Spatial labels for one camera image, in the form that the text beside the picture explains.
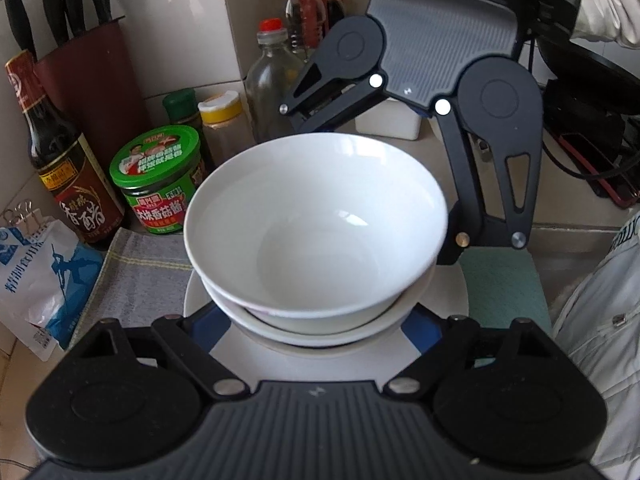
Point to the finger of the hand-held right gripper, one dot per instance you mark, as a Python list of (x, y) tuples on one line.
[(345, 97), (470, 200)]

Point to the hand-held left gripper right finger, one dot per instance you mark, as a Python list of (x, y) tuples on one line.
[(412, 332)]

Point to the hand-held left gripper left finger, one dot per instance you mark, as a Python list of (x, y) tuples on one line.
[(207, 330)]

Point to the white bowl pink flowers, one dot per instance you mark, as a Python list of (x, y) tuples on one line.
[(320, 336), (310, 220)]

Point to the white plate fruit print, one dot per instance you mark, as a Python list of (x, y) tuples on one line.
[(310, 360)]

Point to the person's right forearm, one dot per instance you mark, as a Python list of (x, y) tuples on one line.
[(600, 0)]

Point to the white plastic box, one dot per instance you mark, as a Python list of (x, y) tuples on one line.
[(390, 125)]

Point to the clear bottle red cap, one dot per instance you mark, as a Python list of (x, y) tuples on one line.
[(270, 85)]

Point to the grey checked cloth mat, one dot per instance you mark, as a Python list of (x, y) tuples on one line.
[(140, 270)]

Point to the cooking oil bottle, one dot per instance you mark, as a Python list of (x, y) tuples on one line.
[(300, 10)]

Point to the yellow cap spice jar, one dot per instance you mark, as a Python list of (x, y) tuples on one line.
[(220, 125)]

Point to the red black flat device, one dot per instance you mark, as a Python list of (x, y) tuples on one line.
[(600, 170)]

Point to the black wok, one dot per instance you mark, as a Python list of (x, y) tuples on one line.
[(585, 75)]

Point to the green cap spice jar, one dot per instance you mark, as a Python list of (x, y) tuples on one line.
[(180, 105)]

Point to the white blue salt bag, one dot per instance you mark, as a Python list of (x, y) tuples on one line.
[(45, 280)]

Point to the green lid sauce jar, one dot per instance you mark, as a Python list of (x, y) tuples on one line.
[(155, 160)]

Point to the dark vinegar bottle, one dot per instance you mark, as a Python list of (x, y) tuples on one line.
[(75, 195)]

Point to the dark red knife block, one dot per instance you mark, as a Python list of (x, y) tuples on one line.
[(100, 90)]

